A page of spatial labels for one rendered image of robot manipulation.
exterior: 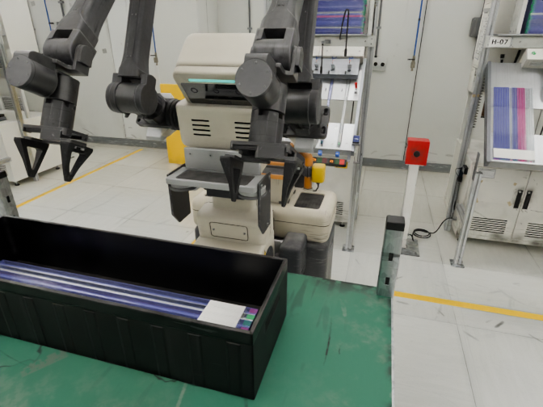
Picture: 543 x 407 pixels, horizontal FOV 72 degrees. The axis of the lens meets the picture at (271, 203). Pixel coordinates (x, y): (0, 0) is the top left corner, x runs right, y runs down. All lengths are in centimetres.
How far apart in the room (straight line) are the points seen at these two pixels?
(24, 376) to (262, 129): 50
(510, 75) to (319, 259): 189
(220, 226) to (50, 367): 64
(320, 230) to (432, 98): 318
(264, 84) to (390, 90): 379
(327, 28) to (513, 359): 219
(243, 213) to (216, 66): 43
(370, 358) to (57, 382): 44
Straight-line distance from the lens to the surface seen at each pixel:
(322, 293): 71
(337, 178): 283
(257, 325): 48
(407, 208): 271
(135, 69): 104
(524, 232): 309
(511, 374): 213
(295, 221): 135
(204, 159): 105
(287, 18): 71
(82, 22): 91
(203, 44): 101
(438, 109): 439
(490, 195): 293
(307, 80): 87
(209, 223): 116
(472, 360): 211
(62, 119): 85
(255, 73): 58
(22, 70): 82
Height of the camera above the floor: 138
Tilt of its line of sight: 24 degrees down
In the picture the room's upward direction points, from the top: straight up
